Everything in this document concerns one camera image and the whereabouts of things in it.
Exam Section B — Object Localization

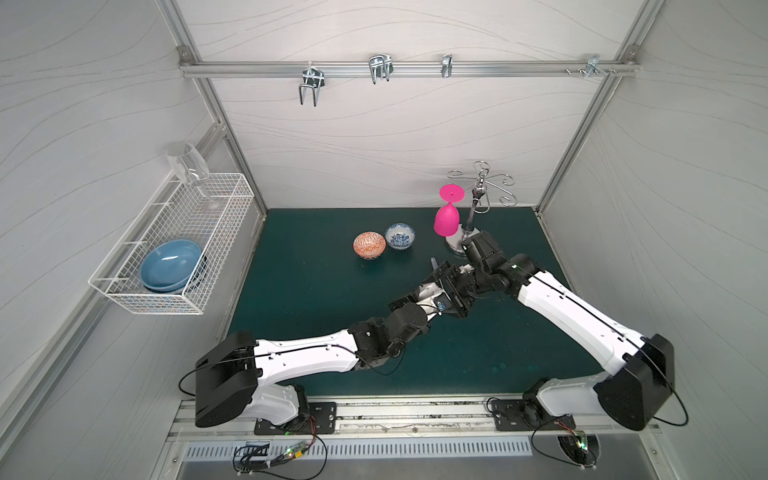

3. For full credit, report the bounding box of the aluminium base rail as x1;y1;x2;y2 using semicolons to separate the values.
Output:
166;393;637;442

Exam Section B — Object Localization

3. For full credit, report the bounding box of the pink wine glass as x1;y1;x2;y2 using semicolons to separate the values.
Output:
433;184;465;237

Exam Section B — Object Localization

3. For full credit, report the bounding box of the chrome glass holder stand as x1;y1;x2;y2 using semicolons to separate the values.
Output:
445;160;518;257

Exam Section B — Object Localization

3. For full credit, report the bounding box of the blue white patterned bowl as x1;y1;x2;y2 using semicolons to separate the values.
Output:
384;222;416;251

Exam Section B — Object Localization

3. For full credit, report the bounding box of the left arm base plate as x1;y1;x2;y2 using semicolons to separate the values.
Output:
253;402;337;436

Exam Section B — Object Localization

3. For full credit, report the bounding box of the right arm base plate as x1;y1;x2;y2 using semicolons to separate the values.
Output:
484;397;576;432

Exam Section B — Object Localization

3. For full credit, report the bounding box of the white wire basket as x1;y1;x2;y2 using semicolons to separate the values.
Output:
88;173;253;315

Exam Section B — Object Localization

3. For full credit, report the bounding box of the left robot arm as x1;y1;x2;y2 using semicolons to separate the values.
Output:
194;283;452;428

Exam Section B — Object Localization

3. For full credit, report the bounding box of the small metal hook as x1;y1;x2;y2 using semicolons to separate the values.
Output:
441;54;453;79

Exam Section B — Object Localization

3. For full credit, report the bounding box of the blue ceramic bowl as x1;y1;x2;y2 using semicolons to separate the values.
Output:
138;239;203;293

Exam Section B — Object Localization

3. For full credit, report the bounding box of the red patterned bowl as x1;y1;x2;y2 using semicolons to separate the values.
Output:
353;231;387;260

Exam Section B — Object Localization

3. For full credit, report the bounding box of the metal hook centre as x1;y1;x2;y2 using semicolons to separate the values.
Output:
368;53;394;85

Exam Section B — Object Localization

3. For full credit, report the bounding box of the right black cable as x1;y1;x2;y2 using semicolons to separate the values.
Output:
530;416;601;469

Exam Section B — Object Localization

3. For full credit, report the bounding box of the double metal hook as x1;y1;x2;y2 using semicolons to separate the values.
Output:
298;67;325;107

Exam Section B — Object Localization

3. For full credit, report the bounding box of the clear wine glass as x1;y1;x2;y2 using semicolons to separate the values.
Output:
165;143;220;210

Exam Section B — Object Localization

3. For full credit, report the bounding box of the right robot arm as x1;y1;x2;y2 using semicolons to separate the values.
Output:
431;231;676;431

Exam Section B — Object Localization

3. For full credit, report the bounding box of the left black cable bundle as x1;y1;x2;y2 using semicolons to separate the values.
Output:
232;416;330;480

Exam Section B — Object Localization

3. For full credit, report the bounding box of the metal hook right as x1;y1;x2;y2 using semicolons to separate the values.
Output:
563;55;618;79

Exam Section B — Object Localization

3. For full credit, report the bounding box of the aluminium cross rail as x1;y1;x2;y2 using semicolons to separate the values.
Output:
180;58;641;80

